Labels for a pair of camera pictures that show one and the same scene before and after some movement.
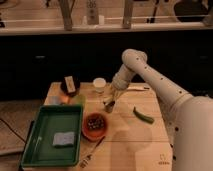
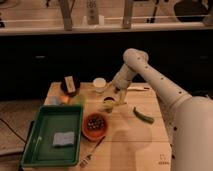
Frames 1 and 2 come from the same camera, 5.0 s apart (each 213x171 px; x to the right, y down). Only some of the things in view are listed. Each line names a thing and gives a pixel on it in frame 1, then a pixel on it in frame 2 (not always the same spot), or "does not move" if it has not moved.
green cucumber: [143, 117] does not move
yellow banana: [107, 99] to [108, 105]
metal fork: [86, 160] does not move
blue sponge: [63, 140] does not move
